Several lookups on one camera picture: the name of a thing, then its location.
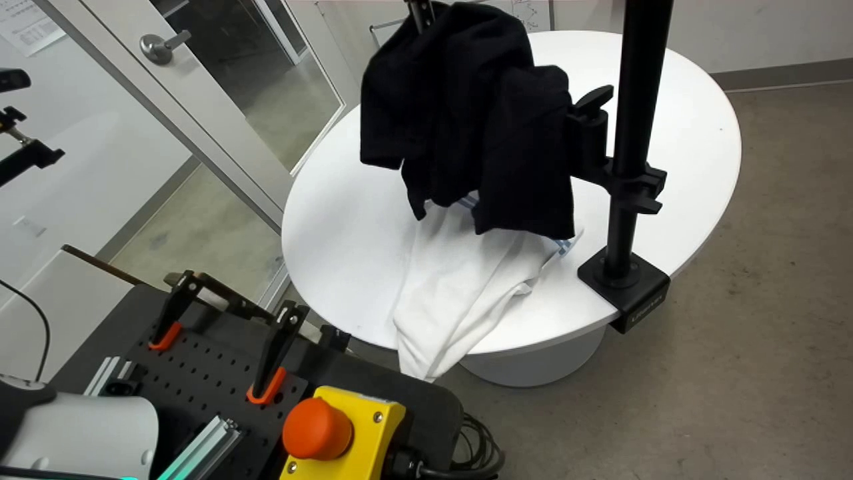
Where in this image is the black t-shirt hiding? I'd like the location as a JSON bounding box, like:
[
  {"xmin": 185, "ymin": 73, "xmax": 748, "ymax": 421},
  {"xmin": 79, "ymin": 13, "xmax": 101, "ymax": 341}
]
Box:
[{"xmin": 360, "ymin": 3, "xmax": 575, "ymax": 239}]

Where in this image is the grey robot arm base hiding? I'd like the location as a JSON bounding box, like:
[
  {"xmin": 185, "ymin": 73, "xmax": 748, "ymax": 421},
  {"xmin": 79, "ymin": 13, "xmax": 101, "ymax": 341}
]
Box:
[{"xmin": 0, "ymin": 377, "xmax": 161, "ymax": 480}]

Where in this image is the white t-shirt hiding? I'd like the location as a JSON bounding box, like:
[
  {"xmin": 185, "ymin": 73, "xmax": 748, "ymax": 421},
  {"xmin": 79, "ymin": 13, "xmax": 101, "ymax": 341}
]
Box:
[{"xmin": 392, "ymin": 193, "xmax": 575, "ymax": 381}]

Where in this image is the black clamp stand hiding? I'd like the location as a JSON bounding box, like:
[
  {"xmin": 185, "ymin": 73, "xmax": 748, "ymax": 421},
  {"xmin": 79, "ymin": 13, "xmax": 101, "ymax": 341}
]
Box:
[{"xmin": 579, "ymin": 0, "xmax": 674, "ymax": 333}]

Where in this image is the white glass door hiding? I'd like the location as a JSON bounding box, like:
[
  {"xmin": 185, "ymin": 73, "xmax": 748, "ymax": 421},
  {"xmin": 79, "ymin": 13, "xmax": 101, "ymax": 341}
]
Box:
[{"xmin": 35, "ymin": 0, "xmax": 342, "ymax": 228}]

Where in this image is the round white table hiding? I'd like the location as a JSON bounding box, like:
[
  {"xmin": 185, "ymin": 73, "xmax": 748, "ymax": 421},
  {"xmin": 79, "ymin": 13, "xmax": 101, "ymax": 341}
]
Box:
[{"xmin": 282, "ymin": 49, "xmax": 740, "ymax": 385}]

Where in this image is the yellow emergency stop box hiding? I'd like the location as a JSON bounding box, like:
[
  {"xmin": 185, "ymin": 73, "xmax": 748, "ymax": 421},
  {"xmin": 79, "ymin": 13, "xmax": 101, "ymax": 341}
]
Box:
[{"xmin": 280, "ymin": 385, "xmax": 407, "ymax": 480}]

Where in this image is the silver aluminium extrusion right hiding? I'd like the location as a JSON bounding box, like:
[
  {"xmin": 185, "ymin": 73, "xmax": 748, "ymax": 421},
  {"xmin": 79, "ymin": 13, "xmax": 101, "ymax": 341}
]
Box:
[{"xmin": 157, "ymin": 416, "xmax": 243, "ymax": 480}]

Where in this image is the silver aluminium extrusion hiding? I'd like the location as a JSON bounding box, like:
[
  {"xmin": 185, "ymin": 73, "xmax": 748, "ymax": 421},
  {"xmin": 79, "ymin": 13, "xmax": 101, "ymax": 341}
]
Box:
[
  {"xmin": 83, "ymin": 355, "xmax": 135, "ymax": 397},
  {"xmin": 157, "ymin": 416, "xmax": 243, "ymax": 480}
]

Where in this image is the silver aluminium extrusion left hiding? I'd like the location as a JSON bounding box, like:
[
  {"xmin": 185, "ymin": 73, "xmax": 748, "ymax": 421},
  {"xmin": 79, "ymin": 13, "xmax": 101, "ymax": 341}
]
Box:
[{"xmin": 83, "ymin": 355, "xmax": 135, "ymax": 397}]

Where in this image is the silver door handle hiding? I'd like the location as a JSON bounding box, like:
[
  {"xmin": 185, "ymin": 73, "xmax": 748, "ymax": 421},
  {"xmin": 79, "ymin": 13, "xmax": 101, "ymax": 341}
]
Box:
[{"xmin": 138, "ymin": 29, "xmax": 191, "ymax": 63}]

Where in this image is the left orange-handled clamp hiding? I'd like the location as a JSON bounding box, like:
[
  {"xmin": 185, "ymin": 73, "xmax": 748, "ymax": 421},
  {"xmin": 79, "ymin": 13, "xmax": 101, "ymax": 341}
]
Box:
[{"xmin": 147, "ymin": 269, "xmax": 270, "ymax": 352}]

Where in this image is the orange-handled clamp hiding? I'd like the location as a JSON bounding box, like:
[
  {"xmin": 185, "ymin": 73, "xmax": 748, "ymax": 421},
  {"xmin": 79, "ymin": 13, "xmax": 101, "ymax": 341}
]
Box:
[
  {"xmin": 246, "ymin": 301, "xmax": 306, "ymax": 407},
  {"xmin": 147, "ymin": 269, "xmax": 270, "ymax": 352}
]

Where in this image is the right orange-handled clamp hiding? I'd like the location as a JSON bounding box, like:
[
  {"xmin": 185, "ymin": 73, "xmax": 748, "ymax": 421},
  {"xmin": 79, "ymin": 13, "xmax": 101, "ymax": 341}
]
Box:
[{"xmin": 246, "ymin": 301, "xmax": 306, "ymax": 407}]

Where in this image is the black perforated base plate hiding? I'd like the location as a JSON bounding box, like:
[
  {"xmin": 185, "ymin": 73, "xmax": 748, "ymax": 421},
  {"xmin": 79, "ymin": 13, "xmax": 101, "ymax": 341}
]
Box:
[{"xmin": 54, "ymin": 285, "xmax": 464, "ymax": 480}]

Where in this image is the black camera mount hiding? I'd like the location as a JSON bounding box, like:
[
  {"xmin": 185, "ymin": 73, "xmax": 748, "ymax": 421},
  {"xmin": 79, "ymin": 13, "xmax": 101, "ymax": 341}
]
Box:
[{"xmin": 0, "ymin": 65, "xmax": 65, "ymax": 187}]

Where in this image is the black coiled cable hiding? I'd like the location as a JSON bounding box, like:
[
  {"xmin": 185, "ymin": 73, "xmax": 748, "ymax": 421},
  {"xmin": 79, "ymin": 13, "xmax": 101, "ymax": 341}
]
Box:
[{"xmin": 388, "ymin": 413, "xmax": 506, "ymax": 480}]

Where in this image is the thin black cable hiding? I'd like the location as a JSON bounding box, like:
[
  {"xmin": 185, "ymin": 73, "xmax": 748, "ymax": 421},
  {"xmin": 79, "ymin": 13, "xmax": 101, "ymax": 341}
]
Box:
[{"xmin": 0, "ymin": 277, "xmax": 54, "ymax": 385}]

